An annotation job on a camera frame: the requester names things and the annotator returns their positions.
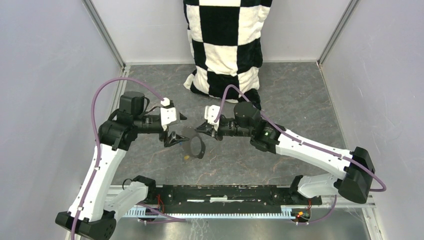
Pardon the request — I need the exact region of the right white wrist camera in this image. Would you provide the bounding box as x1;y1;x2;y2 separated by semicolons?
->
204;105;221;131

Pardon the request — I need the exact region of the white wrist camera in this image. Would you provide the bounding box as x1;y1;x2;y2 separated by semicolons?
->
204;105;221;131
160;97;180;131

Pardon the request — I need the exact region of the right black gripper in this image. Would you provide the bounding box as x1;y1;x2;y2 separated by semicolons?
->
195;118;253;142

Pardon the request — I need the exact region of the black white checkered pillow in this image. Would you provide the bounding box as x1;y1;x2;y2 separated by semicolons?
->
183;0;273;109

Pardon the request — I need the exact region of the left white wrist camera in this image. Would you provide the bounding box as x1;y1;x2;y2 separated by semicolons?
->
160;97;180;131

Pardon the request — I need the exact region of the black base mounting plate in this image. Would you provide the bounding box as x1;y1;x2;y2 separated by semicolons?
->
144;185;323;214

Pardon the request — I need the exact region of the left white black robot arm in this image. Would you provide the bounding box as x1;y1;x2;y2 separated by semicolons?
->
55;91;188;240

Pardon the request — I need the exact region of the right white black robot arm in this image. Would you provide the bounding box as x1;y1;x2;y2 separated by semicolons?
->
195;102;375;204

